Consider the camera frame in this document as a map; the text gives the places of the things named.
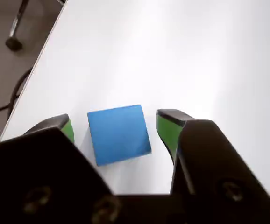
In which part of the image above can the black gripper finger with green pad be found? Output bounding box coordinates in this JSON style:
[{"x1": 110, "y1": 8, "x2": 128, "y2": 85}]
[
  {"x1": 0, "y1": 113, "x2": 122, "y2": 224},
  {"x1": 156, "y1": 108, "x2": 270, "y2": 224}
]

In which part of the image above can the blue lego block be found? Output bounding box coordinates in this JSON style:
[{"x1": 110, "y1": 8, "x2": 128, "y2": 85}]
[{"x1": 86, "y1": 104, "x2": 153, "y2": 167}]

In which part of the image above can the black cable on floor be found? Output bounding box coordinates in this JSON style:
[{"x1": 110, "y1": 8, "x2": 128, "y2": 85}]
[{"x1": 0, "y1": 67, "x2": 34, "y2": 113}]

